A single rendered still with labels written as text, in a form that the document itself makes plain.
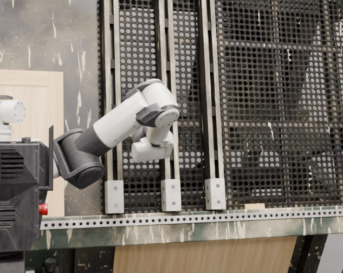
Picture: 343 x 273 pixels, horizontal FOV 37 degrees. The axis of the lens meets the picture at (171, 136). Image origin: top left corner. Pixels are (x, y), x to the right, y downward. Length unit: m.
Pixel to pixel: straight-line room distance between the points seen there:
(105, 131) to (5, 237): 0.39
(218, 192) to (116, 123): 0.76
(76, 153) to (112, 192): 0.51
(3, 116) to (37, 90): 0.57
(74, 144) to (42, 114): 0.55
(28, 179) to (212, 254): 1.33
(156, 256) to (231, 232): 0.43
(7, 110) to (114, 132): 0.30
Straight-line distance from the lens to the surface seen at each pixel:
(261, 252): 2.59
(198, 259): 2.48
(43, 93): 2.06
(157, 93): 1.46
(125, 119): 1.44
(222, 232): 2.11
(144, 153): 1.66
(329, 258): 3.66
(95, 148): 1.48
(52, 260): 1.95
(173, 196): 2.03
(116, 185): 1.98
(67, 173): 1.47
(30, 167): 1.35
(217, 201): 2.08
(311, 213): 2.29
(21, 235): 1.41
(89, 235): 1.98
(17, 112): 1.51
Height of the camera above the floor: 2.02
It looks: 24 degrees down
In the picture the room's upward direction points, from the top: 8 degrees clockwise
